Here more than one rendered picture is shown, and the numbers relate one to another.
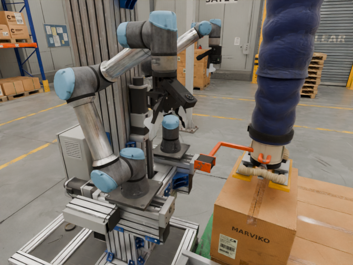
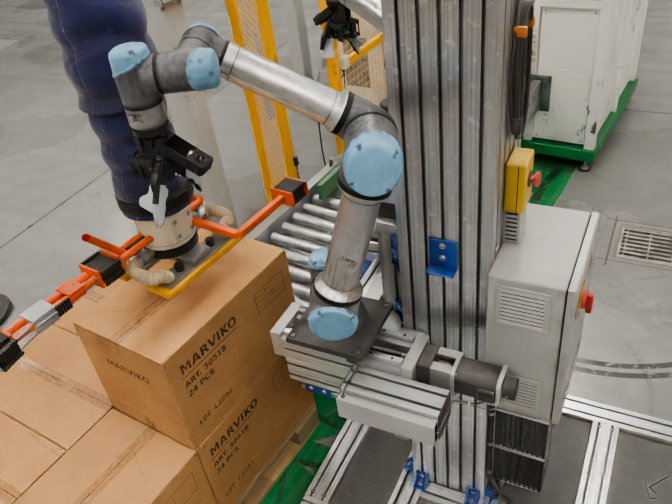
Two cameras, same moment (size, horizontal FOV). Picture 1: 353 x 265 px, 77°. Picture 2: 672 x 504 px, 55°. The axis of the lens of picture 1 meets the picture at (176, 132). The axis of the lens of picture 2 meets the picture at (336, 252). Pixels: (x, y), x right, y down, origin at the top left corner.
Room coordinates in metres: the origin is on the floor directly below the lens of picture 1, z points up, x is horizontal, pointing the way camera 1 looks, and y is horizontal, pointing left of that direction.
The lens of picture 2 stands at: (2.71, 0.29, 2.24)
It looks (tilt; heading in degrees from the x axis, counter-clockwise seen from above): 36 degrees down; 190
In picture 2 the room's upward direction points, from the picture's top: 8 degrees counter-clockwise
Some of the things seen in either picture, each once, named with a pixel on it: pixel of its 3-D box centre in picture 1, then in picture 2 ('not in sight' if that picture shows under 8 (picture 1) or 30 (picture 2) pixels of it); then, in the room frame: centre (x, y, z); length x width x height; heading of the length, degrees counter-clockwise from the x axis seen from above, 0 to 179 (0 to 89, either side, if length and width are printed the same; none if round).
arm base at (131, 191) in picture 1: (134, 181); not in sight; (0.95, 0.22, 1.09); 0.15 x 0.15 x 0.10
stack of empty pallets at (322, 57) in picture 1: (299, 73); not in sight; (7.55, -4.09, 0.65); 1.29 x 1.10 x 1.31; 159
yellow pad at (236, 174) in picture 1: (247, 161); (195, 257); (1.16, -0.43, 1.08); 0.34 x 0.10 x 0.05; 152
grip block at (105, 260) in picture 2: not in sight; (102, 268); (1.34, -0.63, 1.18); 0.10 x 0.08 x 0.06; 62
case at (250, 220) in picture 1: (256, 209); (197, 328); (1.12, -0.52, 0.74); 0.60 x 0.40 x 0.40; 153
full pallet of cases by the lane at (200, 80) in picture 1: (194, 63); not in sight; (8.72, -0.69, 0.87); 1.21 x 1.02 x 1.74; 159
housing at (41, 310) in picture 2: not in sight; (40, 316); (1.53, -0.73, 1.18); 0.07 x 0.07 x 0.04; 62
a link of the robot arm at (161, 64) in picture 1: (163, 63); not in sight; (0.67, 0.04, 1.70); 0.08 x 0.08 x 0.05
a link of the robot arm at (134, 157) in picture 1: (131, 162); not in sight; (0.94, 0.22, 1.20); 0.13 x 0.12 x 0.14; 147
